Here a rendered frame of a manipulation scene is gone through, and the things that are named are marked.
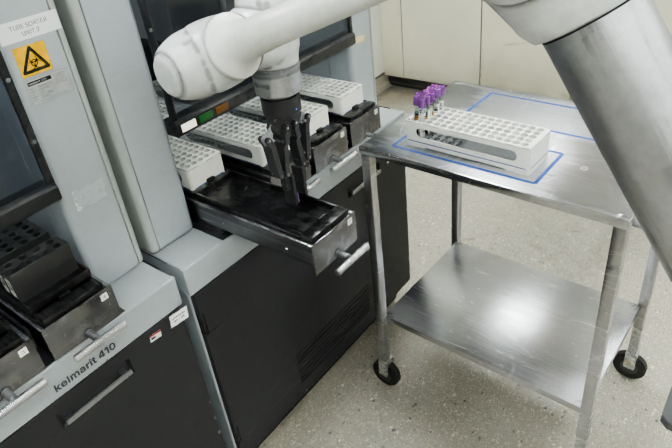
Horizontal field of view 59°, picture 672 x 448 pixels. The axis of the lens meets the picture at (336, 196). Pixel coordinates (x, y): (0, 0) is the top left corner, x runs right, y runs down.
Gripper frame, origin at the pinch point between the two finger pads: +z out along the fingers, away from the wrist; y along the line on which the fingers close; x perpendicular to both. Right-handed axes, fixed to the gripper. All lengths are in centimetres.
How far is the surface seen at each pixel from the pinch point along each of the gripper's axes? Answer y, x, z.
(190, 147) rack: 1.5, -30.3, -2.4
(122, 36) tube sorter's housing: 16.0, -20.4, -33.9
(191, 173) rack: 8.7, -21.9, -1.5
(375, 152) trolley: -23.0, 4.2, 2.7
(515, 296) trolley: -50, 29, 56
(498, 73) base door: -224, -54, 65
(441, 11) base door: -224, -89, 33
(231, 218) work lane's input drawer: 11.3, -8.4, 4.3
